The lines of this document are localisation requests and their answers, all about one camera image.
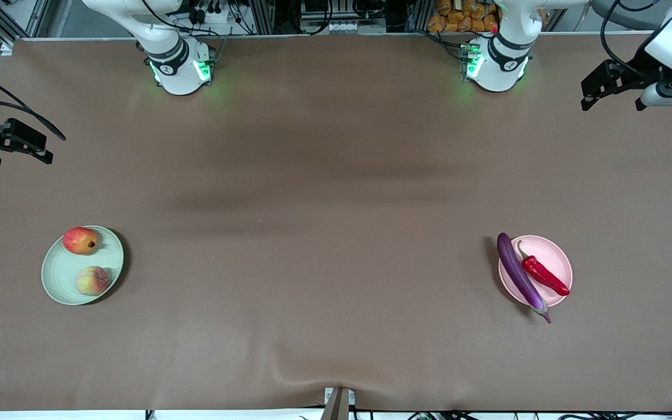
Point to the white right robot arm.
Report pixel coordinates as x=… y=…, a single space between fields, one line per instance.
x=167 y=52

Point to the yellow pink peach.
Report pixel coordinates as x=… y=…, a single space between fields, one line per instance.
x=92 y=281

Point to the bag of orange snacks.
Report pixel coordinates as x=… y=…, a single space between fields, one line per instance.
x=458 y=17

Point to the pink round plate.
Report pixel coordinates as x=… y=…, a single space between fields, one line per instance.
x=555 y=256

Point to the grey rounded object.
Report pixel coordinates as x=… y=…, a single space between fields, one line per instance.
x=633 y=17

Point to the red pomegranate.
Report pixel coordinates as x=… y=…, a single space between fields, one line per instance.
x=79 y=240

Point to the purple eggplant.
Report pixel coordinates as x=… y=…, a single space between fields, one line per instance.
x=514 y=265

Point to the background equipment rack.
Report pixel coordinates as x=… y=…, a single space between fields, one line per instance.
x=371 y=11

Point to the white terminal strip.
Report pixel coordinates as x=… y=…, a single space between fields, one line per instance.
x=353 y=27

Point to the red chili pepper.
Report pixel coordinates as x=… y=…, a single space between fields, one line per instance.
x=540 y=273

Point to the white power strip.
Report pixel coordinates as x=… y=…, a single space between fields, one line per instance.
x=213 y=14

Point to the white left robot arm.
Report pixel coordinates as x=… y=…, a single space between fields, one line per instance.
x=502 y=58

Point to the green round plate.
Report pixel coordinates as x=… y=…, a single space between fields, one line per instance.
x=59 y=268

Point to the brown table cover mat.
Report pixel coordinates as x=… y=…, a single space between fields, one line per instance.
x=336 y=326

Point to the aluminium frame profile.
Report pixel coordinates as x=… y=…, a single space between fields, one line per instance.
x=41 y=17

